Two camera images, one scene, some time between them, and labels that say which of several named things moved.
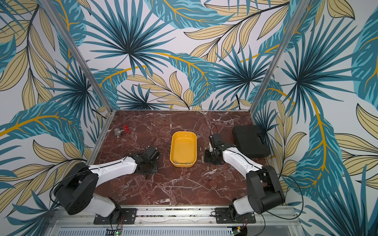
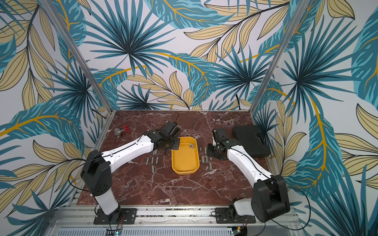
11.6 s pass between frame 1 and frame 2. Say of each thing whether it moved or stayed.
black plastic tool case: stayed
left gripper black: moved
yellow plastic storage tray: moved
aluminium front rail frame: stayed
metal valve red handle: stayed
